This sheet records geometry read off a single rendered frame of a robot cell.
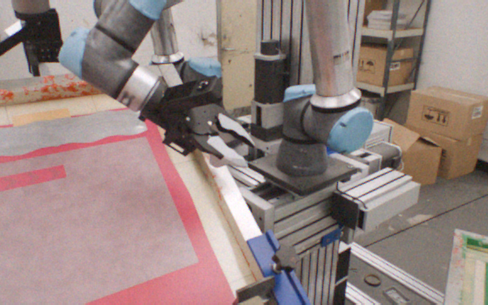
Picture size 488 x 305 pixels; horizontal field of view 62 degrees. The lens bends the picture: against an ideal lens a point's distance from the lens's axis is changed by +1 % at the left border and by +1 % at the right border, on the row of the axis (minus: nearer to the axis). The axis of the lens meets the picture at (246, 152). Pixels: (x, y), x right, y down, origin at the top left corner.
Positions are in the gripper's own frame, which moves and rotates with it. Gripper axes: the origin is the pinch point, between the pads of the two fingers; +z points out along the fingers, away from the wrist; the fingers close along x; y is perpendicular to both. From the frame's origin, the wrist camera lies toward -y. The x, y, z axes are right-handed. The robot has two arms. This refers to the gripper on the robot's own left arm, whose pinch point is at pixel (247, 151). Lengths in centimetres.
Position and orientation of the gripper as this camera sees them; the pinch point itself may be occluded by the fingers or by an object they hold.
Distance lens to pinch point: 75.2
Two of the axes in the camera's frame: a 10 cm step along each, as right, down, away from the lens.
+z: 8.0, 5.2, 2.9
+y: -5.4, 4.2, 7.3
